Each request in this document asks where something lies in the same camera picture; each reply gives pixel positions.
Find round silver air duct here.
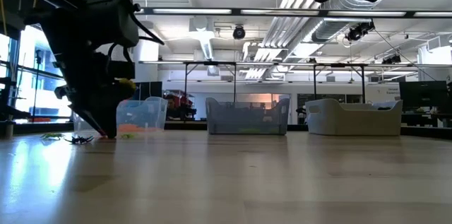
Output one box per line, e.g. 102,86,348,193
310,0,396,41

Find black cabinet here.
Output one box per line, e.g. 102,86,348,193
135,81,163,102

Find black computer monitor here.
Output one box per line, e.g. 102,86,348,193
399,80,450,108

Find black light stand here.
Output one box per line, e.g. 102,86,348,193
32,49,43,122

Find black plastic spider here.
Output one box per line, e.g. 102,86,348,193
64,135,95,145

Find black window frame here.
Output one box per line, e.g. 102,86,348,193
0,29,71,126

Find rig light bar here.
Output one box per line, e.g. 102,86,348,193
136,6,452,19

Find clear plastic bin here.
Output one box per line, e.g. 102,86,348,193
73,95,169,133

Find yellow tape tag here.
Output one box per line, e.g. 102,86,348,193
118,78,137,90

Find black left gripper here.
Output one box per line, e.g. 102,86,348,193
24,4,137,139

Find black ceiling spotlight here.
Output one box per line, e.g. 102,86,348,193
232,24,246,40

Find black stage light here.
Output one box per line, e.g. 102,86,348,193
381,54,403,65
345,20,376,43

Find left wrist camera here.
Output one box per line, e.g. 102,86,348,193
84,0,141,49

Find white plastic bin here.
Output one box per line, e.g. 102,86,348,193
305,98,403,136

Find black aluminium table frame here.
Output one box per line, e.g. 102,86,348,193
13,120,452,137

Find grey translucent plastic bin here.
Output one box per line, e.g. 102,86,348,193
206,95,291,136

